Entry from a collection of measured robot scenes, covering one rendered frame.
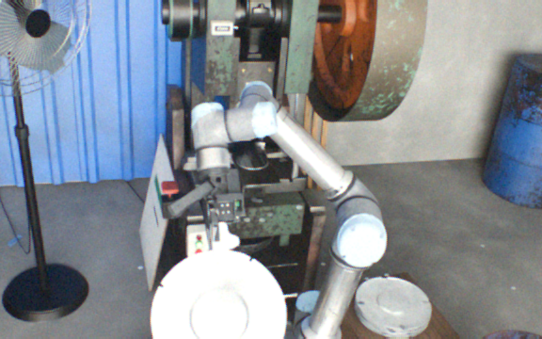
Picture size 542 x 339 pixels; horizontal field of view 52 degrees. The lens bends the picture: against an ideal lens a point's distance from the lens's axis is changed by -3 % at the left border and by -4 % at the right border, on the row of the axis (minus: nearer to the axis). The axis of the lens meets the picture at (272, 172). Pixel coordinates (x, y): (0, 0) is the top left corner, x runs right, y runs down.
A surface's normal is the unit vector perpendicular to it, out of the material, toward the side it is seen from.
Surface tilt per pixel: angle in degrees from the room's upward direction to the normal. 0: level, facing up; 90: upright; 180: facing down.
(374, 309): 0
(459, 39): 90
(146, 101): 90
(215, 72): 90
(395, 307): 0
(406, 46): 88
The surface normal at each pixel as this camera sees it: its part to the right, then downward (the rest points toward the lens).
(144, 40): 0.26, 0.49
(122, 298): 0.08, -0.87
